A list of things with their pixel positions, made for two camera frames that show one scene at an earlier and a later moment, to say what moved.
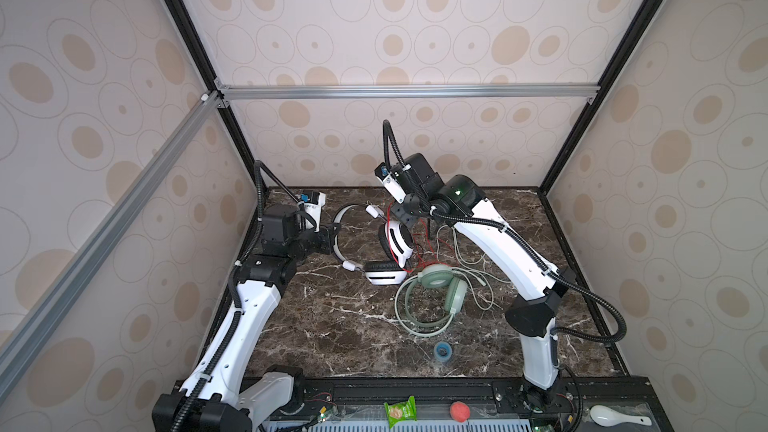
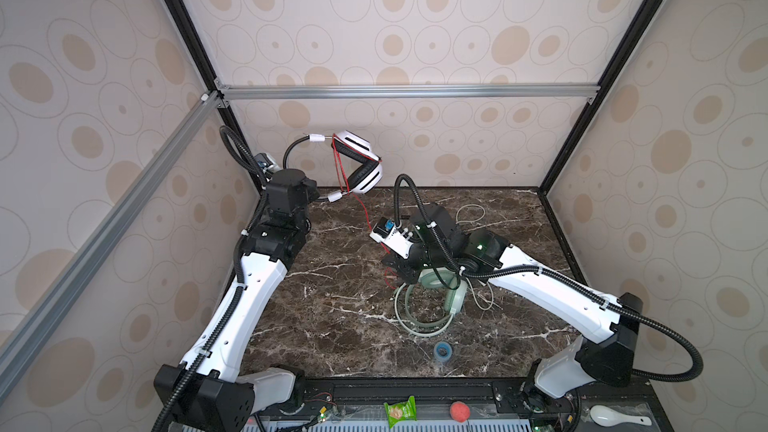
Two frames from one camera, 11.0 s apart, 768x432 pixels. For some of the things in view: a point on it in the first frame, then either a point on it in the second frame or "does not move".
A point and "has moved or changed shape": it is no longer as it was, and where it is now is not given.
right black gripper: [403, 217] to [397, 266]
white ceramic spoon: [606, 416] does not move
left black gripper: [328, 234] to [310, 187]
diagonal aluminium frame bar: [44, 315] does not move
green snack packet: [401, 411] does not move
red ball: [459, 411] does not move
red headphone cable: [423, 233] has moved or changed shape
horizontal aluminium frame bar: [555, 92] does not move
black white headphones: [395, 243] to [355, 147]
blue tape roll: [443, 351] does not move
